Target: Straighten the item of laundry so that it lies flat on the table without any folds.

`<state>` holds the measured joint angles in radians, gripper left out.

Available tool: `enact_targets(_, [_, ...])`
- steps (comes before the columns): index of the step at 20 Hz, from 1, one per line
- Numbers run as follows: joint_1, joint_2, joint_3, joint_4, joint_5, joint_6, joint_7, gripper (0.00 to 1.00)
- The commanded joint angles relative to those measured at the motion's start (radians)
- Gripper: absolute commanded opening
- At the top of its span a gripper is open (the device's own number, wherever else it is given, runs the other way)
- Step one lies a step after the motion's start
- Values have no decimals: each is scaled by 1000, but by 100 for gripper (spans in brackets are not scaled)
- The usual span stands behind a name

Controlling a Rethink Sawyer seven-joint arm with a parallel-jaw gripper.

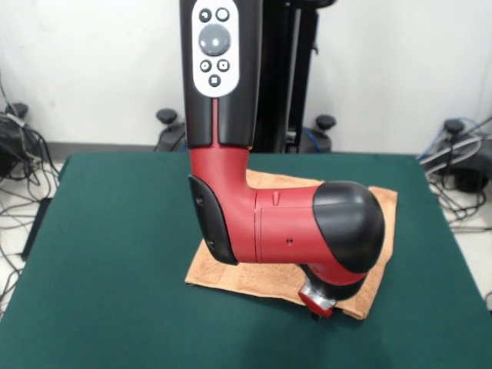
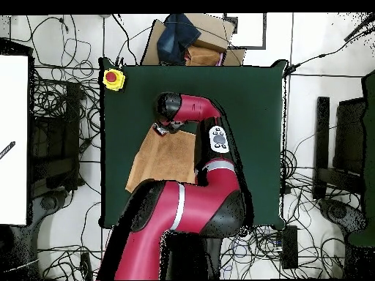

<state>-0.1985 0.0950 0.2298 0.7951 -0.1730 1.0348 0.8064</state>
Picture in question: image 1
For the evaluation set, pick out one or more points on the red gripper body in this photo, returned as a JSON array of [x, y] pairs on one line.
[[317, 305]]

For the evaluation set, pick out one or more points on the dark grey stand base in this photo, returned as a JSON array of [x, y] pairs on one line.
[[5, 153], [469, 173]]

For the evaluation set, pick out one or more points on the black round knob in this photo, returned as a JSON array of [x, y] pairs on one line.
[[453, 126], [326, 122], [166, 115], [16, 109]]

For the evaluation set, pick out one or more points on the dark green table cloth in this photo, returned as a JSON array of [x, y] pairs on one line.
[[115, 250]]

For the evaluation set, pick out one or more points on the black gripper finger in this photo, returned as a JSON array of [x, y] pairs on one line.
[[315, 318]]

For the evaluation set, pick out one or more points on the tan terry towel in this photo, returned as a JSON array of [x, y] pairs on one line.
[[261, 280]]

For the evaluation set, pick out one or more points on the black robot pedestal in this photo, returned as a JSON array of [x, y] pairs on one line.
[[284, 77]]

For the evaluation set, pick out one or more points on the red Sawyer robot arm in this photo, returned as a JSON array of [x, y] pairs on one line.
[[269, 223]]

